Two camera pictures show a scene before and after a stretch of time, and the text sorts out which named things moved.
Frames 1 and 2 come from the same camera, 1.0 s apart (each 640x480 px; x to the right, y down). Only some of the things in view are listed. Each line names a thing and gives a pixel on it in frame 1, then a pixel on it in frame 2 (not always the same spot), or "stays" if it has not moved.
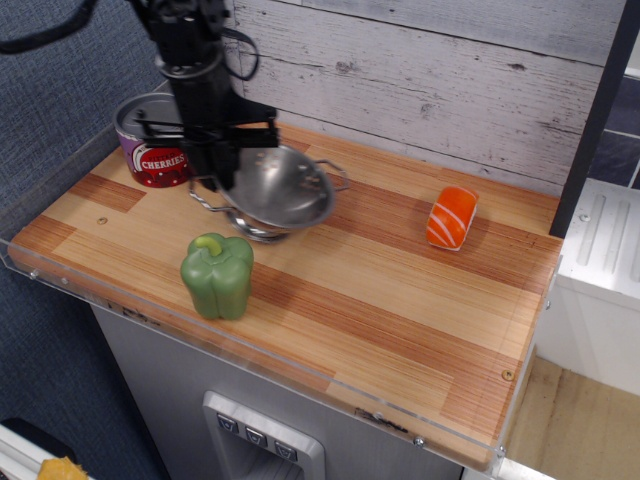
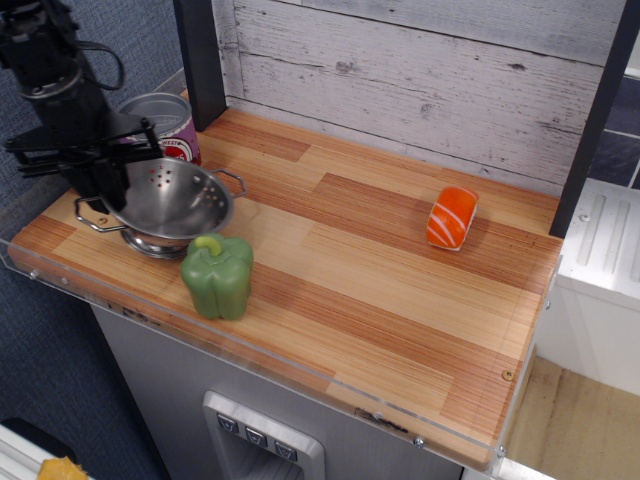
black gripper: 215,122 → 79,130
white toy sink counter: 592,325 stays
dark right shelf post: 596,118 stays
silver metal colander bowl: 269,190 → 170,202
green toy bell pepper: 217,272 stays
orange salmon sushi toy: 451,217 stays
